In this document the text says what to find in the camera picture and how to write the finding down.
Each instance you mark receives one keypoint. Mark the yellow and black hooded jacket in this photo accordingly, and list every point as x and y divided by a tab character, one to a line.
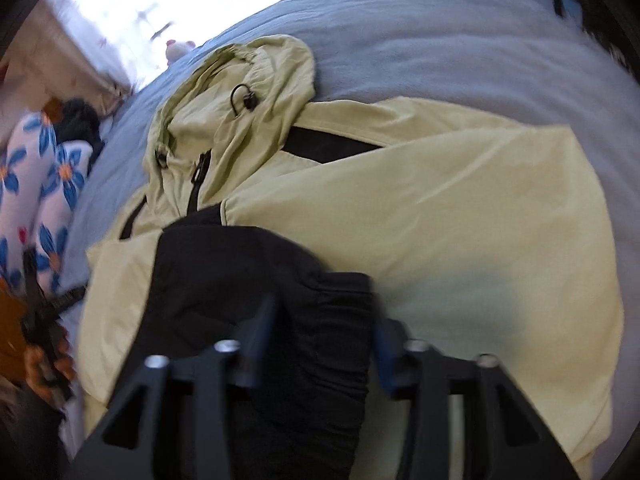
425	210

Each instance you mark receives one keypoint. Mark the pink plush toy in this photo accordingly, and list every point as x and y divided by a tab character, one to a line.
177	51

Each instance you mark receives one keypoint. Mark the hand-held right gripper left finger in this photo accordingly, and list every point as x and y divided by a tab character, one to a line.
257	345

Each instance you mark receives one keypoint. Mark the black clothing pile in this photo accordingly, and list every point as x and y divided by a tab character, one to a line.
80	120

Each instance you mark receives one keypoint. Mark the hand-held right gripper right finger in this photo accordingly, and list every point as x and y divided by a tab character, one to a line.
385	360

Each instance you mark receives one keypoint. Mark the person's left hand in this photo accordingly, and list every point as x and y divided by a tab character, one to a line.
65	360

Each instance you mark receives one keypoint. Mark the beige curtain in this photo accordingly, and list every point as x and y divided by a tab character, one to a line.
65	55

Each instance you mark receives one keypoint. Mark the sheer white floral curtain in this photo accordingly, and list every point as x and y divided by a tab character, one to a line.
175	0

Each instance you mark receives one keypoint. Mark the wooden headboard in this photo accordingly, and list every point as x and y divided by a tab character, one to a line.
10	330

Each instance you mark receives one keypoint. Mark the grey-blue bed blanket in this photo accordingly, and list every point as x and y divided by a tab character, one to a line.
450	50

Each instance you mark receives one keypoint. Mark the floral white blue pillows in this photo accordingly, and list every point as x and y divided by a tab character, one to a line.
30	190

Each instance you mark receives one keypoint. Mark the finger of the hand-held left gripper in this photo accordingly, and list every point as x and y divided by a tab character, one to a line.
30	280
67	297

